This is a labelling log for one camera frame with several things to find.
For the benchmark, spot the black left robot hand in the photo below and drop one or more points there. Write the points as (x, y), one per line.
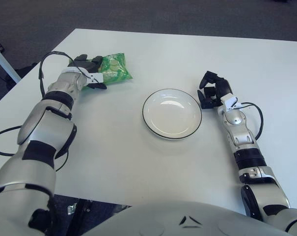
(84, 64)

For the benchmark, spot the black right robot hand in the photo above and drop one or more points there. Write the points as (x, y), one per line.
(223, 88)

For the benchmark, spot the green potato chips bag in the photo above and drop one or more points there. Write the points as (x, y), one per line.
(114, 71)

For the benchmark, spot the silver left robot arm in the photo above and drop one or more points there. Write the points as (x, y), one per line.
(47, 127)

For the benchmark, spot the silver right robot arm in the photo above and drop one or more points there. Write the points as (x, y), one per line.
(241, 137)

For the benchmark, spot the white plate with black rim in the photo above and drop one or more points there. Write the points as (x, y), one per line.
(171, 115)

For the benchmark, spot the white furniture panel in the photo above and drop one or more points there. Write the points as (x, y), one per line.
(3, 61)

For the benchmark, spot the silver robot torso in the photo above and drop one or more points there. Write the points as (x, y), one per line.
(148, 218)

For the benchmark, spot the small metal bracket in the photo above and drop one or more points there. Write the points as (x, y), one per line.
(72, 209)

